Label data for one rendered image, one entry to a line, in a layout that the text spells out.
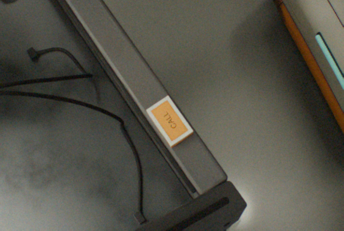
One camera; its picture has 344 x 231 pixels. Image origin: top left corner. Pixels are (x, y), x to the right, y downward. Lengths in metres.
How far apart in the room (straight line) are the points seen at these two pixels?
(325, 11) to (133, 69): 0.84
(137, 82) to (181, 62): 1.01
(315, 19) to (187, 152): 0.86
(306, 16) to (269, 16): 0.27
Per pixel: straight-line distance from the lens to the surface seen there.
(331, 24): 1.56
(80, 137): 0.91
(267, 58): 1.81
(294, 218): 1.73
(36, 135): 0.92
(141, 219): 0.87
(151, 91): 0.79
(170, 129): 0.76
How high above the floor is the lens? 1.70
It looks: 75 degrees down
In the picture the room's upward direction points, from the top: 9 degrees counter-clockwise
